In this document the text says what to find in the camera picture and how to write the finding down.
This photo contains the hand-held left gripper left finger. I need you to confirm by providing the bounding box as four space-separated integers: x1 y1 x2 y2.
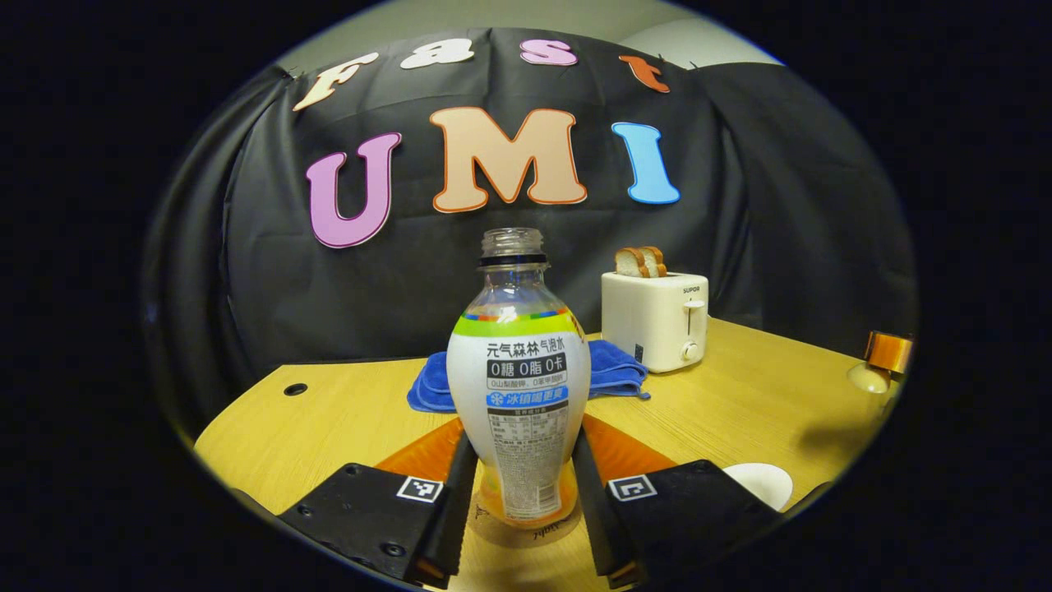
278 418 479 590

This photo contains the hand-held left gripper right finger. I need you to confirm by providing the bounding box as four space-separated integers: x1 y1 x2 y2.
571 414 782 590

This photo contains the white ceramic teacup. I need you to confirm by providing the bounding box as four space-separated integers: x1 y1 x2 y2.
722 462 795 512

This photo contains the round wooden coaster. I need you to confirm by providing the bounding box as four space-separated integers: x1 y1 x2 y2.
468 502 584 550

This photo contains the clear plastic water bottle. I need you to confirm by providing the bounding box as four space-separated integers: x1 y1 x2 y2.
446 228 593 530

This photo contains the blue towel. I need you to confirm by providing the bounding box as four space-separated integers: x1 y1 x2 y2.
407 340 652 414

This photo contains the black backdrop cloth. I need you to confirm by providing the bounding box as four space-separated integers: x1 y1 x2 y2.
141 27 917 428

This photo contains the cream toaster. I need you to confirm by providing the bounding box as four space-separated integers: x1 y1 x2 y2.
601 271 710 374

